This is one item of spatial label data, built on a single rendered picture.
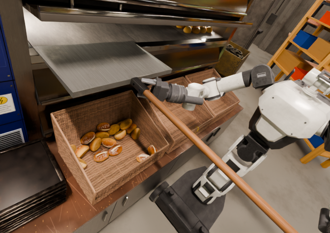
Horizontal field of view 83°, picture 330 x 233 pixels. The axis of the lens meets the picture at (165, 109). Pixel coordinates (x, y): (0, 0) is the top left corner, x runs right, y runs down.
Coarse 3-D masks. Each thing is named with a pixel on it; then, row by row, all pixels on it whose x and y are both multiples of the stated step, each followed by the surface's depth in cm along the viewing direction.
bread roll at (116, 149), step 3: (111, 147) 121; (114, 147) 120; (117, 147) 121; (120, 147) 123; (111, 150) 119; (114, 150) 119; (117, 150) 120; (120, 150) 122; (111, 153) 119; (114, 153) 119; (117, 153) 121
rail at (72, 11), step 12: (48, 12) 58; (60, 12) 60; (72, 12) 62; (84, 12) 65; (96, 12) 68; (108, 12) 71; (120, 12) 75; (132, 12) 80; (240, 24) 158; (252, 24) 176
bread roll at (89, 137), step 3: (87, 132) 121; (90, 132) 120; (93, 132) 122; (84, 135) 118; (87, 135) 119; (90, 135) 119; (93, 135) 120; (81, 138) 119; (84, 138) 118; (87, 138) 118; (90, 138) 119; (93, 138) 120; (81, 141) 118; (84, 141) 117; (87, 141) 118; (90, 141) 119
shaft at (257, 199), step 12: (180, 120) 73; (192, 132) 70; (204, 144) 68; (216, 156) 65; (228, 168) 63; (240, 180) 61; (252, 192) 60; (264, 204) 58; (276, 216) 56; (288, 228) 55
